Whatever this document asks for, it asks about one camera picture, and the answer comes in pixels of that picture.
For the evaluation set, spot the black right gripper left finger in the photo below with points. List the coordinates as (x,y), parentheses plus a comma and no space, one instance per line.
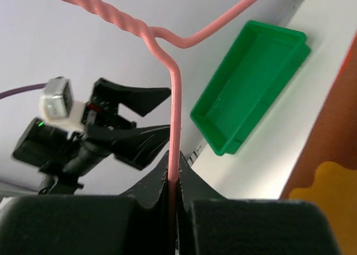
(134,222)

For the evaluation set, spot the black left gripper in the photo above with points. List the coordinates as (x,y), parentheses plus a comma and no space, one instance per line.
(136,147)

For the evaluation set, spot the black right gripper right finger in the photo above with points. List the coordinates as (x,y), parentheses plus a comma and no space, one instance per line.
(209,223)

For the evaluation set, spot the pink wire hanger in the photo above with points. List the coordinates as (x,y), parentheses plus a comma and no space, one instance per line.
(149,34)

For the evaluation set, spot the orange camouflage trousers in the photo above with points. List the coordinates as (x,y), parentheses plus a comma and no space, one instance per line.
(325,172)

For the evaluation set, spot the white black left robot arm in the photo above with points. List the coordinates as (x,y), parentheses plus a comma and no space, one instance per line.
(72,137)

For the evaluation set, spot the green plastic bin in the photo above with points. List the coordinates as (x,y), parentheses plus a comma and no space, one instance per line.
(258,66)

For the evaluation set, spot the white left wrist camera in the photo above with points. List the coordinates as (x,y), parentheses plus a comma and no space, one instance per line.
(58,107)

